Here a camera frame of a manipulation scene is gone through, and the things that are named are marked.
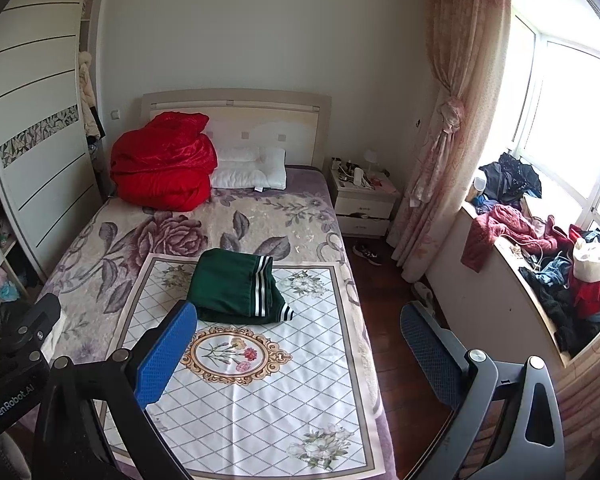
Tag pink floral curtain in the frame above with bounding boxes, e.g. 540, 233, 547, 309
387, 0, 513, 283

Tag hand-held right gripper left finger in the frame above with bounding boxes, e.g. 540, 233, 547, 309
32, 300, 198, 480

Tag purple floral bed blanket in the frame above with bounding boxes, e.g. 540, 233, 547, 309
10, 165, 398, 480

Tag green and cream varsity jacket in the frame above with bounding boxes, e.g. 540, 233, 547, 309
186, 248, 296, 325

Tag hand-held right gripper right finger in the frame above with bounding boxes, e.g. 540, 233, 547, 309
400, 301, 566, 480

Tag window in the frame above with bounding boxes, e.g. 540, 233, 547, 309
510, 0, 600, 241

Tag white window bench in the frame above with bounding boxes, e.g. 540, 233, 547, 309
425, 200, 600, 366

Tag white diamond floral mat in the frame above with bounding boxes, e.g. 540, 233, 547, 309
92, 252, 387, 476

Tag white pillow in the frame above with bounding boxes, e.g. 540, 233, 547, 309
211, 146, 287, 192

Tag black coat with white fleece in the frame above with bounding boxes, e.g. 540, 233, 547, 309
42, 310, 67, 358

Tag beige hanging coat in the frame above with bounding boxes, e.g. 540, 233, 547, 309
77, 50, 106, 141

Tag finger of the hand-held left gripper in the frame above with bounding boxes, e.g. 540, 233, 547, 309
0, 292, 62, 361

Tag white bed headboard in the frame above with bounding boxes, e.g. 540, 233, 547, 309
140, 89, 332, 168

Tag white nightstand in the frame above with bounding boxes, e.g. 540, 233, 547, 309
327, 157, 401, 238

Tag red quilt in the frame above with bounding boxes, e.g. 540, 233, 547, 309
110, 111, 218, 212

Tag pile of mixed clothes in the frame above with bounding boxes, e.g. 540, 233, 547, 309
461, 152, 600, 356

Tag white sliding door wardrobe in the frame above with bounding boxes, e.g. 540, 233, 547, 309
0, 0, 106, 311

